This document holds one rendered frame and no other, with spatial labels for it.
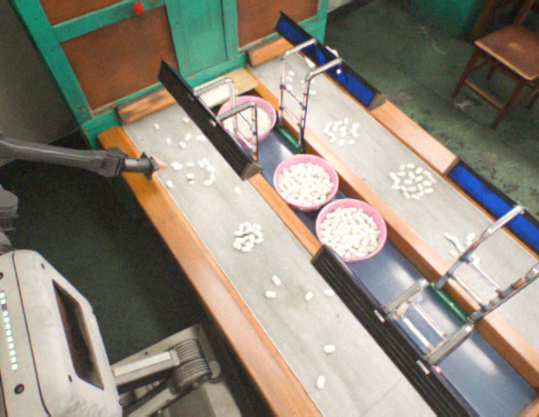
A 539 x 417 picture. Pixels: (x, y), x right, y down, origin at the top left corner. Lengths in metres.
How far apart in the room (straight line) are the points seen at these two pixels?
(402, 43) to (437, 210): 2.28
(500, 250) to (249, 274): 0.95
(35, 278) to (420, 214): 1.37
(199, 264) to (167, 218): 0.24
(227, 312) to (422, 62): 2.77
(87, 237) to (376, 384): 1.83
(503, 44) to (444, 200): 1.65
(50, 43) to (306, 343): 1.36
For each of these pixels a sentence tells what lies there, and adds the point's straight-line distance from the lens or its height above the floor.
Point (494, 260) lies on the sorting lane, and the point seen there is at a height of 0.74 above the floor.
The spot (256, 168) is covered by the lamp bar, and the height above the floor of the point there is 1.07.
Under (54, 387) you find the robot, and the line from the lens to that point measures 0.77.
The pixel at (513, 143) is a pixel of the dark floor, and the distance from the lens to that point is 3.32.
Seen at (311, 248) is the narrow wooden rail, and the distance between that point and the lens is 1.55.
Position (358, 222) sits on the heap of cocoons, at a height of 0.72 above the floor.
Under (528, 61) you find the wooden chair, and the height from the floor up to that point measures 0.46.
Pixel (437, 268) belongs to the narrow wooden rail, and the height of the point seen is 0.76.
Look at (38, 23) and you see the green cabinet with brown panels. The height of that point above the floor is 1.30.
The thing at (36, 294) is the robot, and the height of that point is 1.44.
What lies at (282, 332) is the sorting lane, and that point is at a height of 0.74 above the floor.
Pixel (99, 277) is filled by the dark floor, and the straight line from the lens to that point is 2.50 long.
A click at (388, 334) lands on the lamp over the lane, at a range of 1.13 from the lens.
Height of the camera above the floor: 2.14
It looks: 57 degrees down
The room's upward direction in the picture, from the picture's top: straight up
